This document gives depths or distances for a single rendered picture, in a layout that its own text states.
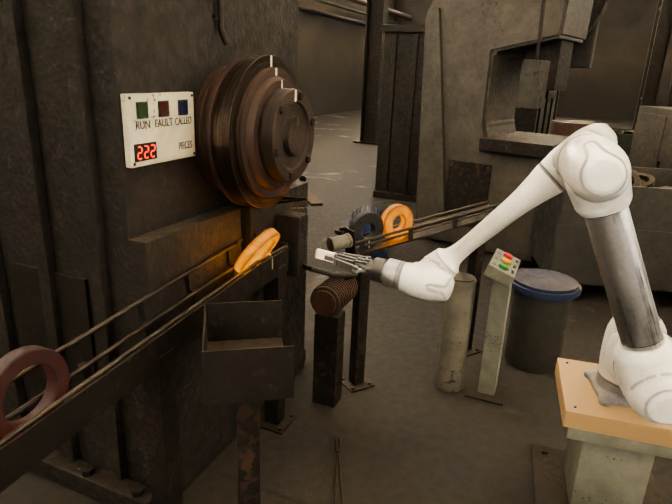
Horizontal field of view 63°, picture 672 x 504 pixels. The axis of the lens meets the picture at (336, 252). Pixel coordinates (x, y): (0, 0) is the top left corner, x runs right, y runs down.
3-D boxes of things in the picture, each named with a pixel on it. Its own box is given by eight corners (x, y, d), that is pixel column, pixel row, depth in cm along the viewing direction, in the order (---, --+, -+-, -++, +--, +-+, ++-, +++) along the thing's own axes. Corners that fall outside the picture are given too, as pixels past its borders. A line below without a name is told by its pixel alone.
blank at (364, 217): (347, 214, 216) (351, 216, 214) (379, 207, 224) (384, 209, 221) (348, 251, 222) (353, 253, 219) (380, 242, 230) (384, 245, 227)
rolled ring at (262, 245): (284, 225, 174) (276, 218, 174) (242, 263, 166) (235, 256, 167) (277, 247, 191) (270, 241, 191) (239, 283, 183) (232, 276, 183)
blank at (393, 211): (378, 207, 224) (383, 209, 221) (408, 199, 231) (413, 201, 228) (379, 243, 229) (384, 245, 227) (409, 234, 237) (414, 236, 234)
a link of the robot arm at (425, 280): (394, 296, 165) (405, 287, 177) (445, 310, 160) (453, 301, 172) (401, 262, 163) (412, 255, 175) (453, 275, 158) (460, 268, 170)
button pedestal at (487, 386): (463, 399, 235) (481, 263, 215) (473, 373, 256) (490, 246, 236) (502, 409, 229) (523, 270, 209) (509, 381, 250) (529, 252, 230)
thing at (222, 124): (212, 220, 162) (206, 50, 147) (287, 191, 203) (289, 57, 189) (230, 223, 160) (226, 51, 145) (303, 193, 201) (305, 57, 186)
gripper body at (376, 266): (378, 286, 169) (351, 279, 172) (387, 278, 176) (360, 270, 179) (382, 264, 166) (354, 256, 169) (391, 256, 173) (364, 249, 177)
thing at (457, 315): (432, 388, 242) (444, 278, 225) (438, 375, 252) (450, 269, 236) (459, 395, 237) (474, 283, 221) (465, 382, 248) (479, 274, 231)
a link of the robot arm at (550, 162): (533, 155, 154) (540, 164, 141) (589, 109, 147) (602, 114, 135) (564, 189, 155) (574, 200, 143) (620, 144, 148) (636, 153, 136)
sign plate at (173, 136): (125, 167, 139) (119, 93, 134) (190, 155, 162) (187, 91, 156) (132, 168, 138) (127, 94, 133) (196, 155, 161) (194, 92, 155)
